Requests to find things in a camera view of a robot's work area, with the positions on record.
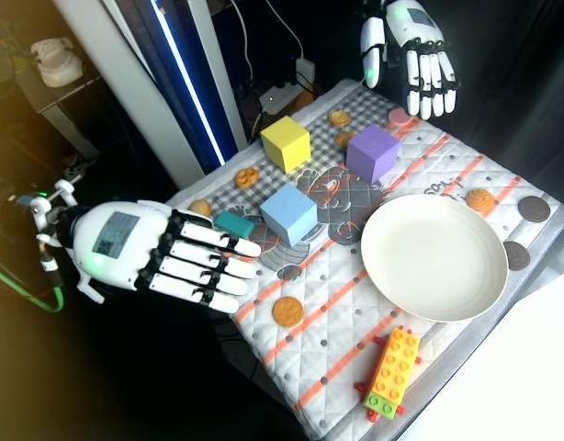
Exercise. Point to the pink round disc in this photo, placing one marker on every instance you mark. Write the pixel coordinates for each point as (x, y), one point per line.
(399, 117)

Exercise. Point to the white plug adapter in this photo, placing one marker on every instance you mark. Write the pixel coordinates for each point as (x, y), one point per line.
(305, 69)

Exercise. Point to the teal rectangular block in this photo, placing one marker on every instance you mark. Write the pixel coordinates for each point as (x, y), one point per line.
(233, 225)

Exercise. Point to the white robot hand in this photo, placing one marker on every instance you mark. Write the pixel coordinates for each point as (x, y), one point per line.
(413, 20)
(112, 239)

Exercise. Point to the blue foam cube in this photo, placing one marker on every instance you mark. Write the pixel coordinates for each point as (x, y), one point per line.
(289, 213)

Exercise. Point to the pretzel-shaped cookie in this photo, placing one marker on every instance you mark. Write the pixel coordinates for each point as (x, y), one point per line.
(246, 178)

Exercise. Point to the swirl butter cookie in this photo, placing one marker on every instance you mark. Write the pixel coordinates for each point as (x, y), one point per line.
(342, 139)
(480, 200)

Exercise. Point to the white post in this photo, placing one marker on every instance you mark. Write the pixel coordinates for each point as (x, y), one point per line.
(126, 82)

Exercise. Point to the round orange cracker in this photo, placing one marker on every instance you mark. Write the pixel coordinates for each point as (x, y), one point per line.
(288, 312)

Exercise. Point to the blue lit panel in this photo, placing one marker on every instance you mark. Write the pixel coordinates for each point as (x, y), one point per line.
(185, 73)

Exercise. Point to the white round plate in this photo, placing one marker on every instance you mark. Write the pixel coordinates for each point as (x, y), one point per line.
(431, 257)

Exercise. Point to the grey shelf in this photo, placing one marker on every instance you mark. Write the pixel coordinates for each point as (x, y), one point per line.
(61, 105)

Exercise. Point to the white lumpy object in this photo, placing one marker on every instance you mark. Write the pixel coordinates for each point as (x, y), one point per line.
(57, 62)

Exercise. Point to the round tan cookie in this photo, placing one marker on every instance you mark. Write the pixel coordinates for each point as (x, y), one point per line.
(199, 207)

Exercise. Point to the purple foam cube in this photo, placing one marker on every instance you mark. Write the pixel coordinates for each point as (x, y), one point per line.
(371, 151)

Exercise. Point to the dark chocolate sandwich cookie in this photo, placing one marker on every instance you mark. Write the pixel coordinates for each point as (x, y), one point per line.
(517, 255)
(533, 209)

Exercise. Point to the yellow foam cube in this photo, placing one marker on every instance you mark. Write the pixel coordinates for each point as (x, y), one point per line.
(285, 142)

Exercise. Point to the grey quilt with bear print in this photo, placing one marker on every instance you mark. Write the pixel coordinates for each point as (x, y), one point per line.
(332, 331)

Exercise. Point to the orange toy brick train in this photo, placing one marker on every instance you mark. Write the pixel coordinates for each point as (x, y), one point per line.
(394, 369)

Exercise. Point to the white power strip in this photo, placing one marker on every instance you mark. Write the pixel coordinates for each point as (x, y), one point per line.
(277, 98)

